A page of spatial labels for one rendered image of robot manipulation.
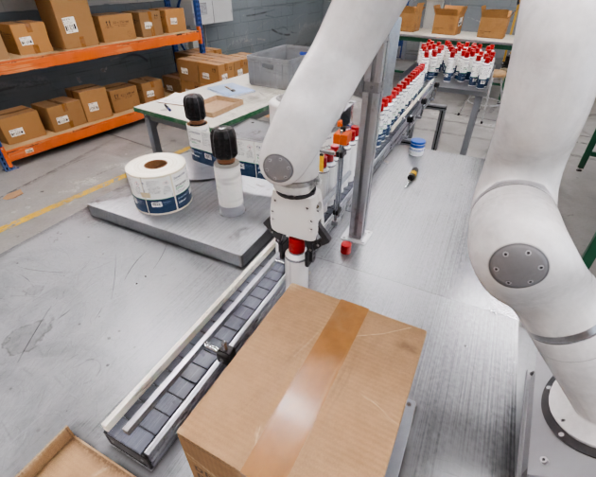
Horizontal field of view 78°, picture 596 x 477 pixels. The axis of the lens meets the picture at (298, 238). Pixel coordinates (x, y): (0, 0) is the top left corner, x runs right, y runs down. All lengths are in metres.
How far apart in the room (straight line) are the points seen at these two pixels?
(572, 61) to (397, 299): 0.72
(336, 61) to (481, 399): 0.73
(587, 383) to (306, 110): 0.58
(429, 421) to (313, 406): 0.40
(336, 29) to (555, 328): 0.52
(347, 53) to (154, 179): 0.89
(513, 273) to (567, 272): 0.06
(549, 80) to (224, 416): 0.55
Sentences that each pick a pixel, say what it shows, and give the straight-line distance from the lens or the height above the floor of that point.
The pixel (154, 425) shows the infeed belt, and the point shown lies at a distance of 0.82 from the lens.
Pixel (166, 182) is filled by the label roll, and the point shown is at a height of 1.00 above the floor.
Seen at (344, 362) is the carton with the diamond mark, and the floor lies 1.12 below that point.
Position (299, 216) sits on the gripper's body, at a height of 1.20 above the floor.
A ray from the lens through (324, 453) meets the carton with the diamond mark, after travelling 0.50.
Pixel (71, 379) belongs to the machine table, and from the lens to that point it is 1.02.
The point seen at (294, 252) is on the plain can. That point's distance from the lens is 0.76.
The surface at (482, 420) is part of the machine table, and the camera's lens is 0.92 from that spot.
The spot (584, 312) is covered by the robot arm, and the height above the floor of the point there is 1.18.
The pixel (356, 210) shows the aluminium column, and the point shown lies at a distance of 1.22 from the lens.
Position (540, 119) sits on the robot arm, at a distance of 0.55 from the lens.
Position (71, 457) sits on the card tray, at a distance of 0.91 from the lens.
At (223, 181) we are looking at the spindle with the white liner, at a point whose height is 1.02.
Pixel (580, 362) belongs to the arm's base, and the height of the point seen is 1.10.
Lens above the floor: 1.57
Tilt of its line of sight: 36 degrees down
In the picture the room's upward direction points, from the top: straight up
